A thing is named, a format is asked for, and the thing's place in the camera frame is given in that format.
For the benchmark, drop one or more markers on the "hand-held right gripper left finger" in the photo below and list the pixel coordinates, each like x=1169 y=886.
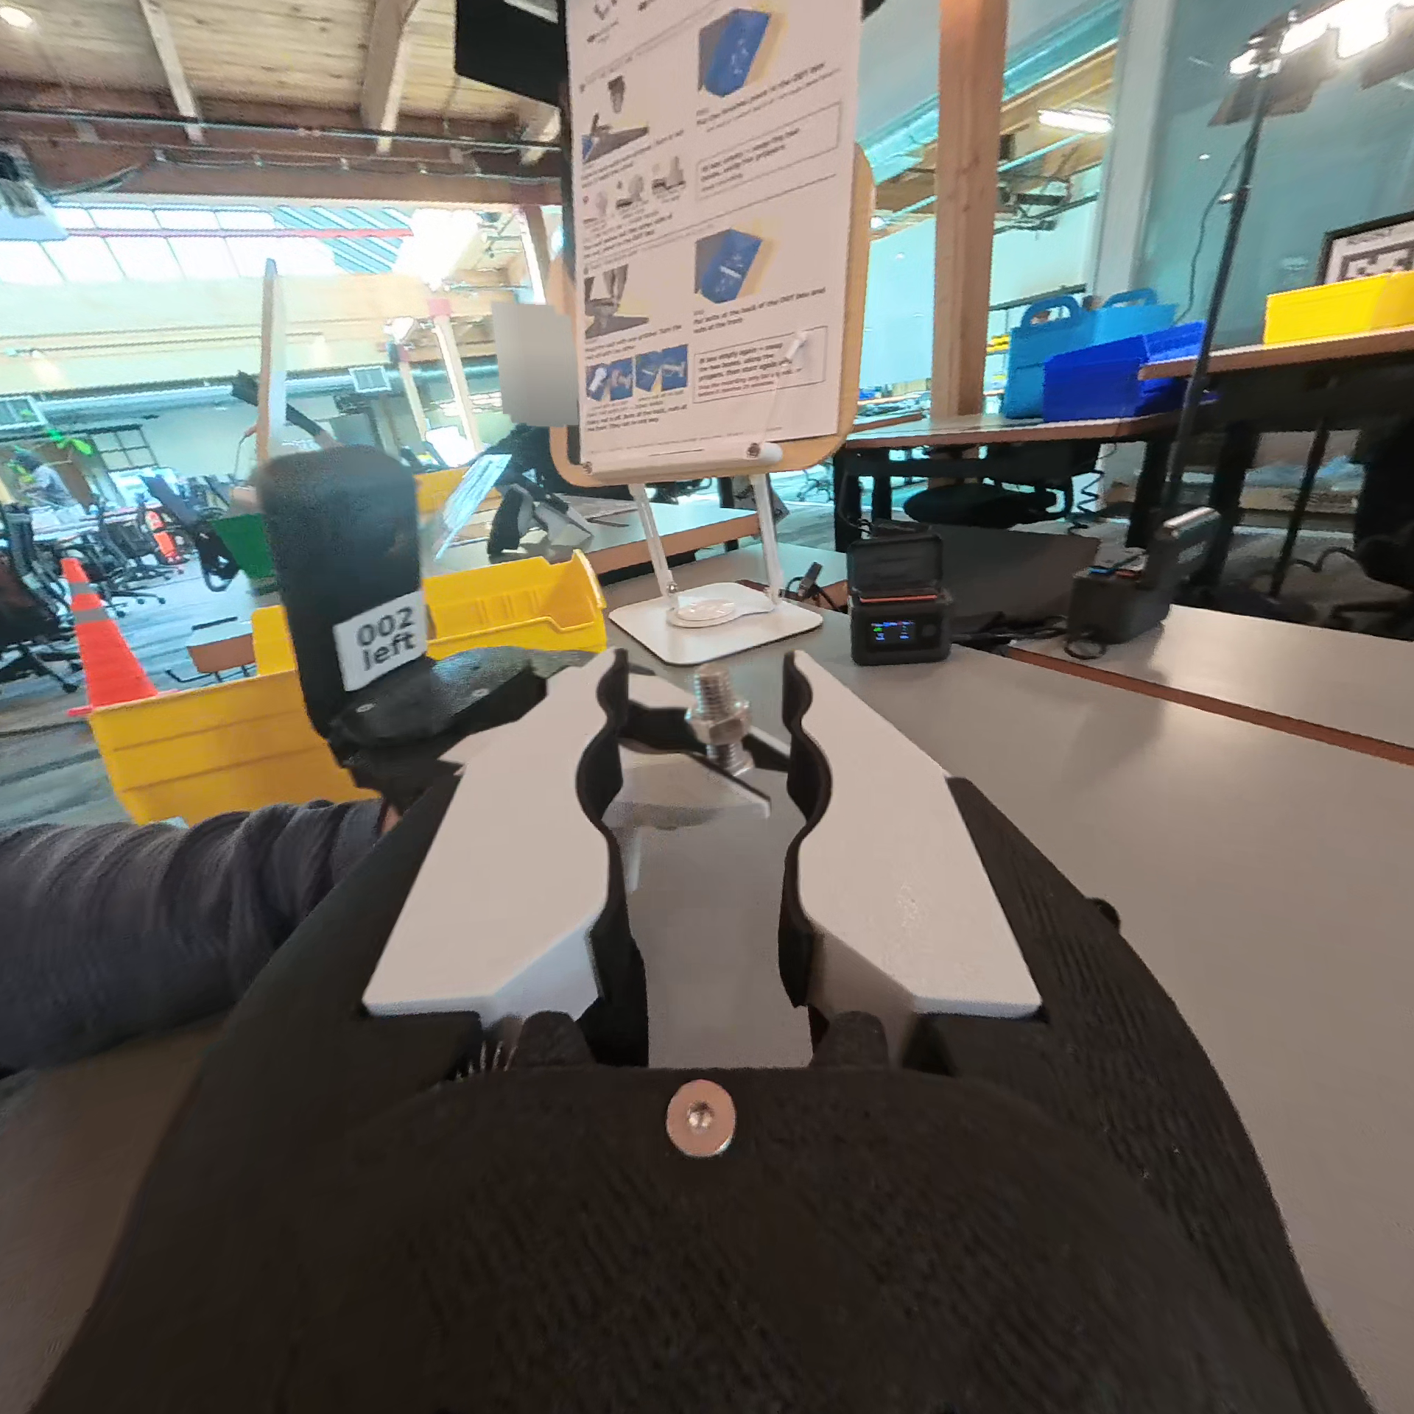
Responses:
x=487 y=884

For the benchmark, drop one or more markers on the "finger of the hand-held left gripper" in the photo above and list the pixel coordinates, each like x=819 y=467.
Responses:
x=674 y=799
x=664 y=699

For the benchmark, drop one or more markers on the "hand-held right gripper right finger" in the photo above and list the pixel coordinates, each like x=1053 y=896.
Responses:
x=916 y=884

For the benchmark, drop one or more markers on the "silver steel bolt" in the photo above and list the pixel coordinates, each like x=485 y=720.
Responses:
x=718 y=688

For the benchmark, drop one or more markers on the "silver hex nut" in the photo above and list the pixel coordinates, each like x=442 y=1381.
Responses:
x=718 y=726

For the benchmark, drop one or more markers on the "person's left forearm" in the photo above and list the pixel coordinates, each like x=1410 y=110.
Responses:
x=155 y=928

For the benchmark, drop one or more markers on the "instruction board on white stand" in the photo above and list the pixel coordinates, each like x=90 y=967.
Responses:
x=664 y=640

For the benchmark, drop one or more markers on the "green plastic bin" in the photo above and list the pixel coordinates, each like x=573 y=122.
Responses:
x=243 y=548

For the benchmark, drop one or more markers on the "wooden board stand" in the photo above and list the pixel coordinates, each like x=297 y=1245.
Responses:
x=272 y=364

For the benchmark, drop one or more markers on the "black grey tabletop device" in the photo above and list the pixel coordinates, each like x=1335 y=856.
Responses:
x=541 y=531

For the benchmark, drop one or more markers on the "orange traffic cone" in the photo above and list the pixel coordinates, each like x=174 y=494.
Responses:
x=105 y=652

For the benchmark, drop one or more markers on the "black charging case with display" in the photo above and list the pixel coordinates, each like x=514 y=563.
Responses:
x=901 y=603

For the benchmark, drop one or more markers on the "row of office chairs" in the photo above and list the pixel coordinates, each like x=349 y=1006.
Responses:
x=66 y=575

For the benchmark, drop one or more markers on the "dark grey charger case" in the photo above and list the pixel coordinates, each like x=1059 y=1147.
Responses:
x=1117 y=608

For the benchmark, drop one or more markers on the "black office chair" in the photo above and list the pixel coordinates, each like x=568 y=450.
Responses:
x=1386 y=519
x=972 y=506

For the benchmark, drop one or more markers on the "wooden-top desk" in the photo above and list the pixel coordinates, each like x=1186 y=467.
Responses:
x=940 y=428
x=1270 y=359

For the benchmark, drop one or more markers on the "paper instruction sheet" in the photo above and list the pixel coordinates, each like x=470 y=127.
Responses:
x=718 y=221

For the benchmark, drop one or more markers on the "blue plastic tote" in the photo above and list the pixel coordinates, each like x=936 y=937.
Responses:
x=1039 y=332

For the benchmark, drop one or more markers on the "black hanging screen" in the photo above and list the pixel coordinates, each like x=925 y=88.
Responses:
x=509 y=50

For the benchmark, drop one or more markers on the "blue plastic bin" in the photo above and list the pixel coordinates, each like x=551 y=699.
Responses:
x=1105 y=381

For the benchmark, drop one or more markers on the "small yellow bin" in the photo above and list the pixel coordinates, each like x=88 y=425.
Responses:
x=1337 y=310

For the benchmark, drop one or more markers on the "printed tag sign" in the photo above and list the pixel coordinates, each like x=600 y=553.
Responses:
x=1376 y=255

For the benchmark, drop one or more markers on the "black light stand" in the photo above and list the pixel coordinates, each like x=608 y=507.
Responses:
x=1293 y=33

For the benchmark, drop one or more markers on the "wooden post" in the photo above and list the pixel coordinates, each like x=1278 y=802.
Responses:
x=968 y=221

